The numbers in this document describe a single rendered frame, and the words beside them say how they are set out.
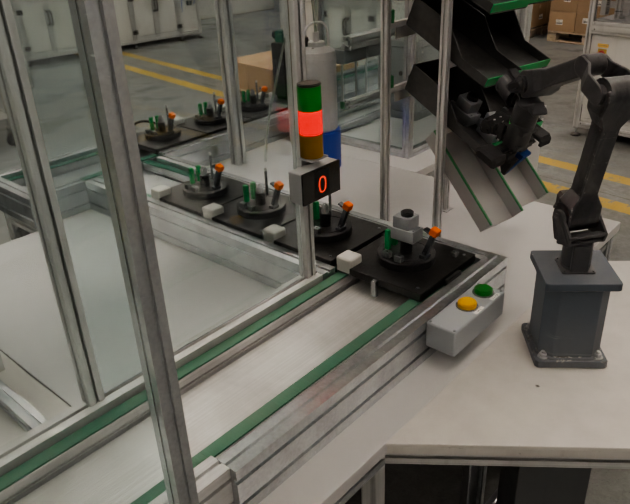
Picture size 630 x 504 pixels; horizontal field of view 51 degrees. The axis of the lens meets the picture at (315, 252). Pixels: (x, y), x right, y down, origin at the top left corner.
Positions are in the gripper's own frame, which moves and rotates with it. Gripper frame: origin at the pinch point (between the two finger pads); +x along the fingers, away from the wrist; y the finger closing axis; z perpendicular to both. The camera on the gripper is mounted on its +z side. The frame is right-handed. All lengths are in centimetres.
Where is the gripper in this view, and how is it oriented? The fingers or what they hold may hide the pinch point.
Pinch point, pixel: (507, 162)
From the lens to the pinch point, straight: 161.4
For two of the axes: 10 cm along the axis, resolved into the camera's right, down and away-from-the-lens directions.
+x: -0.6, 6.6, 7.5
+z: -5.5, -6.5, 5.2
